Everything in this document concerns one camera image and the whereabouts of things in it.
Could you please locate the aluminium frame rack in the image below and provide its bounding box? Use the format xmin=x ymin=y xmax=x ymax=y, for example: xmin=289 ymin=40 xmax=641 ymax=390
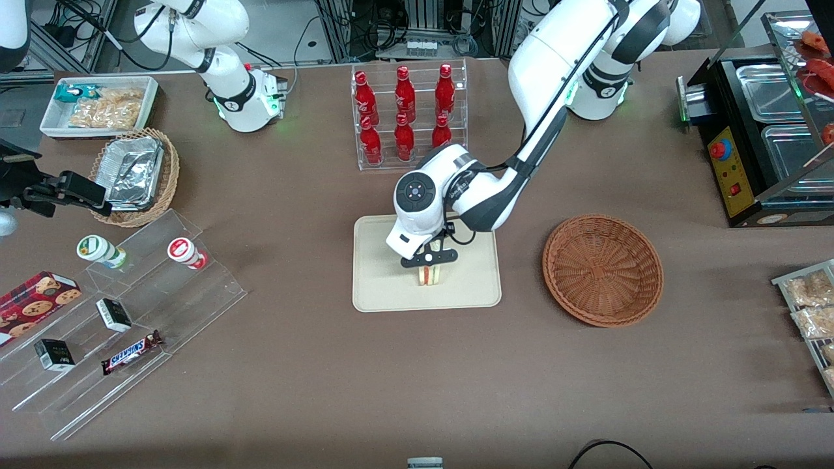
xmin=313 ymin=0 xmax=523 ymax=63

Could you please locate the black floor cable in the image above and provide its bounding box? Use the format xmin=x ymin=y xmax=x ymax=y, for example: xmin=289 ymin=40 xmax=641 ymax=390
xmin=567 ymin=440 xmax=656 ymax=469

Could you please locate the small black box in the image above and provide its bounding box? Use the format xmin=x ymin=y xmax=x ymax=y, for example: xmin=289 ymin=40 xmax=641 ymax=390
xmin=33 ymin=338 xmax=76 ymax=373
xmin=95 ymin=298 xmax=133 ymax=334

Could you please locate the aluminium foil container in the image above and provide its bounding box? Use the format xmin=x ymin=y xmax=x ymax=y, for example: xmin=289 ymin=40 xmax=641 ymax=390
xmin=104 ymin=136 xmax=165 ymax=211

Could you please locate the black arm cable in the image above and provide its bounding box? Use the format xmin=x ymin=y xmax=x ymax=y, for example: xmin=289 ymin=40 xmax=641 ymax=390
xmin=446 ymin=12 xmax=621 ymax=247
xmin=57 ymin=0 xmax=171 ymax=72

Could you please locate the triangular sandwich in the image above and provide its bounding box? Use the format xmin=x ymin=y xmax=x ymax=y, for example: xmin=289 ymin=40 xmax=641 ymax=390
xmin=416 ymin=263 xmax=450 ymax=288

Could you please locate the red lidded yogurt cup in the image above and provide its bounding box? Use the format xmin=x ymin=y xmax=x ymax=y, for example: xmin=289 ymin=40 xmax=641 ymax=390
xmin=166 ymin=237 xmax=209 ymax=271

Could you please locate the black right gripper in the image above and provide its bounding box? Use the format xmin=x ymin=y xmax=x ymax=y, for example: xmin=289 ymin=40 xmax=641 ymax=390
xmin=0 ymin=138 xmax=113 ymax=219

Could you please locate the teal snack packet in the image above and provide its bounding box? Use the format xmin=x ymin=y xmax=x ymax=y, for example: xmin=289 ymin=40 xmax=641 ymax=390
xmin=53 ymin=83 xmax=100 ymax=104

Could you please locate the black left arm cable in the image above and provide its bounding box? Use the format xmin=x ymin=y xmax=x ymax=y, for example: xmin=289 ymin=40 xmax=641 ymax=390
xmin=446 ymin=12 xmax=621 ymax=247

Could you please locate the steel warmer pan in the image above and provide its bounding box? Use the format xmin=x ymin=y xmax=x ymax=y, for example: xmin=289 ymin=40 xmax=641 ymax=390
xmin=736 ymin=63 xmax=810 ymax=124
xmin=760 ymin=123 xmax=834 ymax=197

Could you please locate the white rectangular plastic bin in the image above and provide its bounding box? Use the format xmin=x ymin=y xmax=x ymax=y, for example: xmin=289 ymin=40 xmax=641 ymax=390
xmin=40 ymin=76 xmax=160 ymax=140

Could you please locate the beige rectangular tray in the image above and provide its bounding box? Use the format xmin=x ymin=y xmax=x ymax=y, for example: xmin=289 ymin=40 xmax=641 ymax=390
xmin=352 ymin=214 xmax=503 ymax=313

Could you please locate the black food warmer appliance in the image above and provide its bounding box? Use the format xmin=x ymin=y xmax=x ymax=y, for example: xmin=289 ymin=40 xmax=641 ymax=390
xmin=676 ymin=10 xmax=834 ymax=229

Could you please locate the green lidded yogurt cup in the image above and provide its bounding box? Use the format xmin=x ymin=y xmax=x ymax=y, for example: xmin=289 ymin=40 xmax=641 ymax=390
xmin=76 ymin=234 xmax=128 ymax=270

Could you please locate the clear acrylic bottle rack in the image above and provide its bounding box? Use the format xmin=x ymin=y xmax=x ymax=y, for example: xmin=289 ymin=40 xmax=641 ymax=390
xmin=350 ymin=58 xmax=469 ymax=172

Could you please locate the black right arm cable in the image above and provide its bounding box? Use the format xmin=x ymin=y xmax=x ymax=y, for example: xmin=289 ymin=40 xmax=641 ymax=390
xmin=57 ymin=0 xmax=171 ymax=72

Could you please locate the red cookie box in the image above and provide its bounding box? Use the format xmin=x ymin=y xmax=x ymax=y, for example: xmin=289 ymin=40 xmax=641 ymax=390
xmin=0 ymin=271 xmax=83 ymax=347

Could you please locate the light wicker basket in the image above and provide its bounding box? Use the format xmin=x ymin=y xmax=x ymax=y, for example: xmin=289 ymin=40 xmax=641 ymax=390
xmin=89 ymin=128 xmax=180 ymax=229

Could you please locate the brown snickers bar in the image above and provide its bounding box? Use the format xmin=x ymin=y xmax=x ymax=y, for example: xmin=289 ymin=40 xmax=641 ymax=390
xmin=100 ymin=330 xmax=164 ymax=376

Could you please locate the clear bag of chips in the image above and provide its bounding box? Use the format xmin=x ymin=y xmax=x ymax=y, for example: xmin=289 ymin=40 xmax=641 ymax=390
xmin=68 ymin=98 xmax=142 ymax=130
xmin=96 ymin=87 xmax=145 ymax=106

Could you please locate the grey snack display tray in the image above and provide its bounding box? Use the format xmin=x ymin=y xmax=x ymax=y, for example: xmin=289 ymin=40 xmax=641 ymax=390
xmin=771 ymin=259 xmax=834 ymax=399

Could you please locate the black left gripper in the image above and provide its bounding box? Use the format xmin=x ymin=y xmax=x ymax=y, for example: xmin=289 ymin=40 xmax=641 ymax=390
xmin=399 ymin=225 xmax=459 ymax=270

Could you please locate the brown round wicker basket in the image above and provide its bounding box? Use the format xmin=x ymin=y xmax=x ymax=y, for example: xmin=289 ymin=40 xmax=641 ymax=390
xmin=541 ymin=214 xmax=665 ymax=328

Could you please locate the clear acrylic tiered stand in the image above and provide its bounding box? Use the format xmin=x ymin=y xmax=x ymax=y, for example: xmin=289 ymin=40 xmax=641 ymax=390
xmin=0 ymin=208 xmax=249 ymax=442

